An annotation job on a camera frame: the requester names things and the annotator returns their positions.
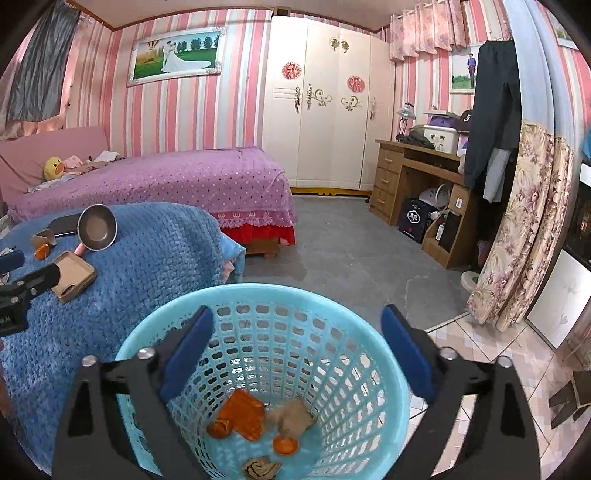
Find black phone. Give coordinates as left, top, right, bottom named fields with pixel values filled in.
left=47, top=213, right=84, bottom=239

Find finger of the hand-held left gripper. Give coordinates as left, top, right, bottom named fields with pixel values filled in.
left=0, top=250, right=25, bottom=276
left=0, top=264, right=62, bottom=300

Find orange plastic bag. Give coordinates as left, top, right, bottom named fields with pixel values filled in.
left=225, top=388, right=267, bottom=442

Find tan phone case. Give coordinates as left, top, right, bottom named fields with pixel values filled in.
left=52, top=251, right=98, bottom=304

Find blue knitted blanket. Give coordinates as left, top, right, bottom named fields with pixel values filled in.
left=0, top=203, right=247, bottom=476

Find white storage box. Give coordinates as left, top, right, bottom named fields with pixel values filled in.
left=422, top=124, right=461, bottom=154

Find orange bottle cap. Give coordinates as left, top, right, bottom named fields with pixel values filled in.
left=272, top=435, right=300, bottom=457

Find brown paper scrap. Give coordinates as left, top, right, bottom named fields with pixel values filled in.
left=243, top=456, right=283, bottom=480

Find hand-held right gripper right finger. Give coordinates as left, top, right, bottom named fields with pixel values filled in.
left=379, top=304, right=541, bottom=480

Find pink mug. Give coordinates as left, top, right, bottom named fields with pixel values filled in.
left=74, top=204, right=119, bottom=257

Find bed with purple bedspread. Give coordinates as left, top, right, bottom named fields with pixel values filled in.
left=7, top=148, right=299, bottom=260

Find small framed picture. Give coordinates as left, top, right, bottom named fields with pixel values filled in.
left=554, top=23, right=579, bottom=49

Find wooden stool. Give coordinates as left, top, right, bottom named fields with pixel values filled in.
left=547, top=369, right=591, bottom=428

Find yellow duck plush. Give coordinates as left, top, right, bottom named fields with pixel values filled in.
left=43, top=156, right=65, bottom=182

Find hanging dark clothes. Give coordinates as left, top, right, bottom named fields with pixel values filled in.
left=464, top=39, right=523, bottom=204

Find dark clothes heap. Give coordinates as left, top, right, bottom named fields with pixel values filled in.
left=396, top=131, right=436, bottom=150

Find wooden desk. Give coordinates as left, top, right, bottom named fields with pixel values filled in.
left=369, top=140, right=482, bottom=270

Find desk lamp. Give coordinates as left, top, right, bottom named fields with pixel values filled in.
left=396, top=102, right=417, bottom=140

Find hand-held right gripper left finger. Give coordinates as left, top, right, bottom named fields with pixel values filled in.
left=51, top=305, right=215, bottom=480

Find pink floral valance curtain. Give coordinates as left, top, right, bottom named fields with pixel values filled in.
left=390, top=0, right=472, bottom=61

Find white fan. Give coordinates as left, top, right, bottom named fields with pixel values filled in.
left=418, top=183, right=456, bottom=216

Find pink covered headboard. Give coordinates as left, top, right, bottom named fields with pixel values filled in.
left=0, top=126, right=112, bottom=205

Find white cabinet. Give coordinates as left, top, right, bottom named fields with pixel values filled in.
left=526, top=249, right=591, bottom=350

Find grey window curtain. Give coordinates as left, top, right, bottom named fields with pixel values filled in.
left=7, top=0, right=82, bottom=122

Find purple cardboard box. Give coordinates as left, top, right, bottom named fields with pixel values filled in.
left=425, top=111, right=463, bottom=128

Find framed wedding picture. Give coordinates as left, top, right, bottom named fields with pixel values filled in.
left=126, top=26, right=227, bottom=88

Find small wall photo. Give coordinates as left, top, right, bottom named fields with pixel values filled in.
left=450, top=44, right=481, bottom=95

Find black paper bag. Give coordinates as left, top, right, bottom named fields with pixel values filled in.
left=398, top=198, right=437, bottom=244

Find light blue plastic basket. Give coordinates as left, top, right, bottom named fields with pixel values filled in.
left=113, top=283, right=411, bottom=480

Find cream wardrobe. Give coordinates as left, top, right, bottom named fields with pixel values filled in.
left=262, top=16, right=396, bottom=195

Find pink window curtain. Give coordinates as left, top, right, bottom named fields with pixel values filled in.
left=0, top=9, right=117, bottom=140

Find pile of clothes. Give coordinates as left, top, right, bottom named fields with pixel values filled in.
left=62, top=150, right=126, bottom=176

